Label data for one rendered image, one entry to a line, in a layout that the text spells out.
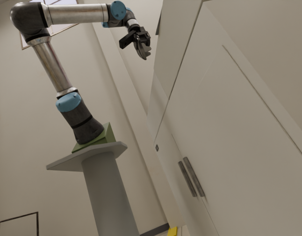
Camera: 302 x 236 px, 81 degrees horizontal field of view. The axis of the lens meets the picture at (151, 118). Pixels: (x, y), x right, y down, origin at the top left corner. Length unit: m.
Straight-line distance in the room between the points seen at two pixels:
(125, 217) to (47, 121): 3.33
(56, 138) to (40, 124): 0.50
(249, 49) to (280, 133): 0.13
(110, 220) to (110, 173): 0.19
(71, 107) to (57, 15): 0.39
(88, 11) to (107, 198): 0.81
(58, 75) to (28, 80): 3.75
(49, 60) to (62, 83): 0.12
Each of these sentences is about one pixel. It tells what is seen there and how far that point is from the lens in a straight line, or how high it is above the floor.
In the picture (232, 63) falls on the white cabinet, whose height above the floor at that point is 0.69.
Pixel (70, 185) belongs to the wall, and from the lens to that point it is 3.45.
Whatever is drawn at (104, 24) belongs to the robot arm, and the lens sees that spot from 1.09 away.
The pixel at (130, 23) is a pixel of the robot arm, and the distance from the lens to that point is 1.08.
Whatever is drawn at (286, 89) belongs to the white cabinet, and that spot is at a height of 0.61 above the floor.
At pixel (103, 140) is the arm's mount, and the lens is 0.87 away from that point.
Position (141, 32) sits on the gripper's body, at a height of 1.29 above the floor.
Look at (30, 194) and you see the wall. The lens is 3.90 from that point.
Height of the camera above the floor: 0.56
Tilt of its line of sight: 21 degrees up
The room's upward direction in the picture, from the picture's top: 24 degrees counter-clockwise
